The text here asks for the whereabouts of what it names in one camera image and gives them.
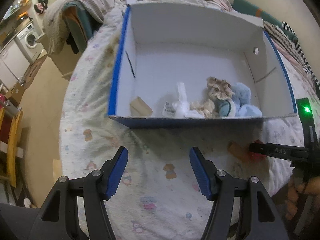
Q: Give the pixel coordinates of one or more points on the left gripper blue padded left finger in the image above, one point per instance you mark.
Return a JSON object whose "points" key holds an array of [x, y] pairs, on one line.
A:
{"points": [[75, 209]]}

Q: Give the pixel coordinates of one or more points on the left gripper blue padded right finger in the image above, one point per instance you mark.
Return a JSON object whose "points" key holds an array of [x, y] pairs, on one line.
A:
{"points": [[258, 216]]}

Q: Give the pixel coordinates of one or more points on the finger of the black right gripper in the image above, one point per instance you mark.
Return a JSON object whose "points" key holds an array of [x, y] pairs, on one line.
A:
{"points": [[280, 151]]}

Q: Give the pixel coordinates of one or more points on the orange foam cylinder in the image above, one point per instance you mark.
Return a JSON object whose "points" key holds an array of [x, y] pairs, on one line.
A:
{"points": [[238, 151]]}

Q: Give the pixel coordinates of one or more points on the white fluffy plush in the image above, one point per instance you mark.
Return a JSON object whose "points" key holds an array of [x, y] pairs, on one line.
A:
{"points": [[182, 106]]}

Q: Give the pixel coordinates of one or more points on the light blue plush toy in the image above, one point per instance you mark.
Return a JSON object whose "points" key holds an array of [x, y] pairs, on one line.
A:
{"points": [[239, 105]]}

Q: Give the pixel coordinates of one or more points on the brown ruffled fabric toy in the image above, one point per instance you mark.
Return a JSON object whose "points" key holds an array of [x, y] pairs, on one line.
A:
{"points": [[219, 89]]}

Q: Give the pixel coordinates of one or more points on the tan cardboard piece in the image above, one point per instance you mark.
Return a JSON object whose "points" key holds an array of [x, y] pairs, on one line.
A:
{"points": [[139, 108]]}

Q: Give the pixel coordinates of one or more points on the pink soft ball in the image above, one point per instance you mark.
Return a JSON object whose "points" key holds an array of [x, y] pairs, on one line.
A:
{"points": [[255, 157]]}

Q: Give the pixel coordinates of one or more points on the beige fluffy plush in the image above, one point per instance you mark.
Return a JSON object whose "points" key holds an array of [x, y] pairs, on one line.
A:
{"points": [[206, 109]]}

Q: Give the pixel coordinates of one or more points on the person's right hand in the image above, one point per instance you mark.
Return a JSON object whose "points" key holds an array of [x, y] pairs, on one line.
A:
{"points": [[294, 193]]}

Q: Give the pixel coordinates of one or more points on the floral white bed quilt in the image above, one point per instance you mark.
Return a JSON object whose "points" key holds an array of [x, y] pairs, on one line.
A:
{"points": [[158, 196]]}

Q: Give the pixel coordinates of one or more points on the clear plastic bag with label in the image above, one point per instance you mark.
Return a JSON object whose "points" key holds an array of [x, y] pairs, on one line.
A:
{"points": [[168, 110]]}

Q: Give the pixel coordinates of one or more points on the yellow wooden chair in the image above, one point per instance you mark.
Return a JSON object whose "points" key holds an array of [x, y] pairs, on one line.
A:
{"points": [[10, 126]]}

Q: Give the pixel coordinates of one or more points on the white cardboard box blue tape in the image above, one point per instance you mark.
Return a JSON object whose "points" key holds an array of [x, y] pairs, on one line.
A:
{"points": [[162, 44]]}

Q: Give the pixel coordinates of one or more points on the black white patterned cloth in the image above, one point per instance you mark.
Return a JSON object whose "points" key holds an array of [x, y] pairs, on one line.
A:
{"points": [[287, 39]]}

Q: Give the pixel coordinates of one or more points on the green cushion orange stripe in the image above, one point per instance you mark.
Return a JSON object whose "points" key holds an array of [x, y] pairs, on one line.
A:
{"points": [[246, 7]]}

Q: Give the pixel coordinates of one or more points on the white kitchen cabinet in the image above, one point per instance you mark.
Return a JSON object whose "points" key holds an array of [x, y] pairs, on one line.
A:
{"points": [[13, 64]]}

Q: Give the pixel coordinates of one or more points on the white washing machine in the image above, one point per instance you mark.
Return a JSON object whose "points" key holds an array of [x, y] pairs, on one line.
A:
{"points": [[26, 41]]}

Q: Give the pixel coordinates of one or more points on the green orange folded clothes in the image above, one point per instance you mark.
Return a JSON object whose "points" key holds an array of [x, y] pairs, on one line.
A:
{"points": [[81, 25]]}

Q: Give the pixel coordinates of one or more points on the beige waffle blanket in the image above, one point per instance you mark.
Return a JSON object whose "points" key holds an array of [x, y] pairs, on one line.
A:
{"points": [[55, 28]]}

